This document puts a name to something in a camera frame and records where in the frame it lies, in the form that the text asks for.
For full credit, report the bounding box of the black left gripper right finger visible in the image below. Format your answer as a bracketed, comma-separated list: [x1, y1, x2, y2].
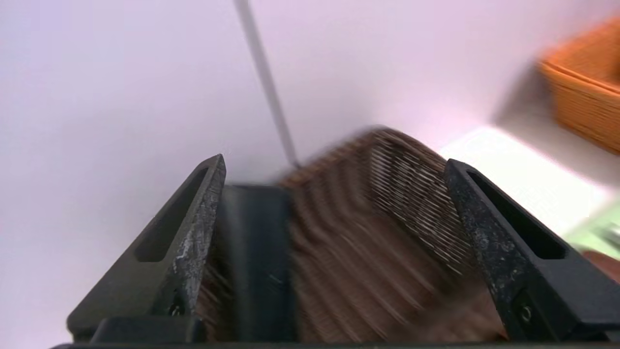
[445, 159, 620, 342]

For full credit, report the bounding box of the orange wicker basket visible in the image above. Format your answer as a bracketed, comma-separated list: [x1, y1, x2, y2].
[538, 17, 620, 156]

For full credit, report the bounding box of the black leather snap pouch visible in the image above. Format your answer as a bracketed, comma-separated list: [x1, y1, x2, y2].
[213, 184, 296, 342]

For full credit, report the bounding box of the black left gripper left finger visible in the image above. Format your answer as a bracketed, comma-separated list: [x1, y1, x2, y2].
[67, 154, 227, 340]

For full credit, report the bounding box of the light green plastic tray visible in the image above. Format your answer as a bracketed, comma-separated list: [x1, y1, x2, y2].
[564, 201, 620, 262]

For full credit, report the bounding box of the dark brown wicker basket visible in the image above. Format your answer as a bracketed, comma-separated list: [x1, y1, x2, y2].
[199, 126, 509, 342]

